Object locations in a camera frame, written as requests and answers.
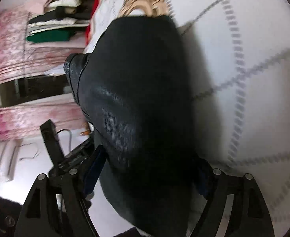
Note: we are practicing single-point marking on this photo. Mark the black fleece person torso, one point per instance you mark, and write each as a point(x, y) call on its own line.
point(9, 214)

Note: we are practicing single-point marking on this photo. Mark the black leather jacket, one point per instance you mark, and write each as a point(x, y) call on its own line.
point(134, 89)

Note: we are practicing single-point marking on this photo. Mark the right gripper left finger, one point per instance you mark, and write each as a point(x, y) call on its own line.
point(56, 206)

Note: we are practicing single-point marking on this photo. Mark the red floral blanket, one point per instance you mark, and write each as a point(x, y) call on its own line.
point(238, 65)

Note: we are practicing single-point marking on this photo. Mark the clothes rack with garments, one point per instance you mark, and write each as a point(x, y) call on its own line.
point(58, 23)

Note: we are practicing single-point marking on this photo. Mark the pink floral curtain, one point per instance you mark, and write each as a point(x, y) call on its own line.
point(20, 61)

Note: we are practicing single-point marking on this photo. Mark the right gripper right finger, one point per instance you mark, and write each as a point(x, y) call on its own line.
point(249, 215)

